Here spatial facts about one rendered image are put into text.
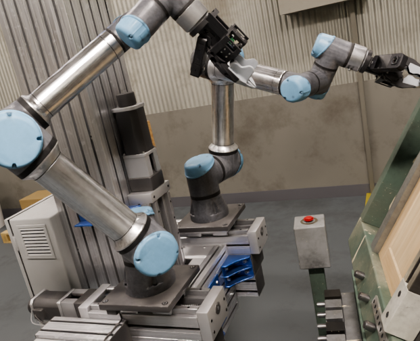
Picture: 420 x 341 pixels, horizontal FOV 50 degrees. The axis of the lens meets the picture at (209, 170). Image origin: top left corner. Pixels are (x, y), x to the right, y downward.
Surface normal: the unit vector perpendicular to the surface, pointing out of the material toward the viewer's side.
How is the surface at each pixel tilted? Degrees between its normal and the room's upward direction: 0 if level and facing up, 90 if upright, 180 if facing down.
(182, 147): 90
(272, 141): 90
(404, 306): 90
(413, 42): 90
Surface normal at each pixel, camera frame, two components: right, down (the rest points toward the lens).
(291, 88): -0.63, 0.32
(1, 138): 0.32, 0.07
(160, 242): 0.49, 0.24
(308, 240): -0.21, 0.30
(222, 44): -0.32, 0.64
